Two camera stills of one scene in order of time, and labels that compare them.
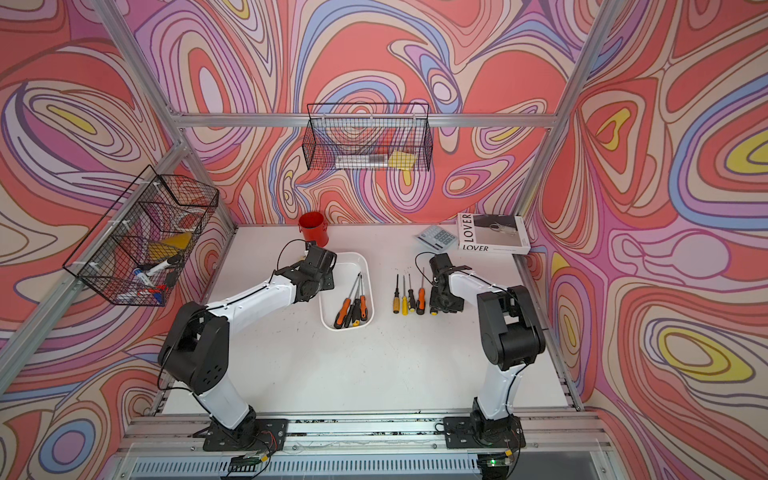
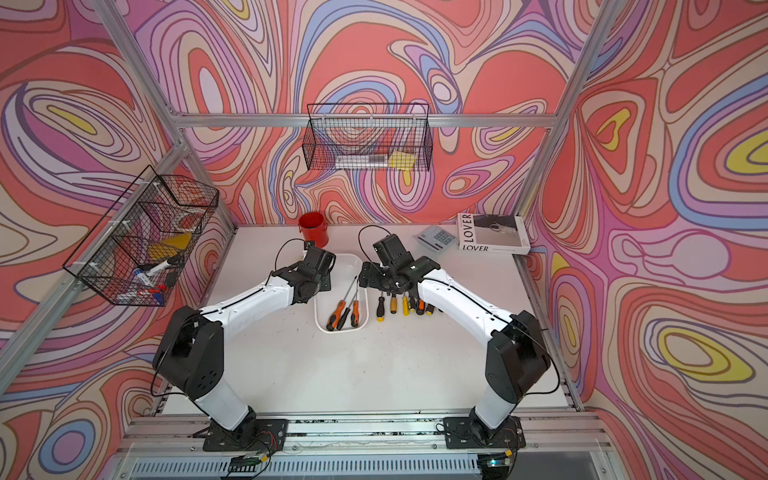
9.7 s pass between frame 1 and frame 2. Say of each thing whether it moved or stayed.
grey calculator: stayed
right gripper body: moved
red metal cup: stayed
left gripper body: stayed
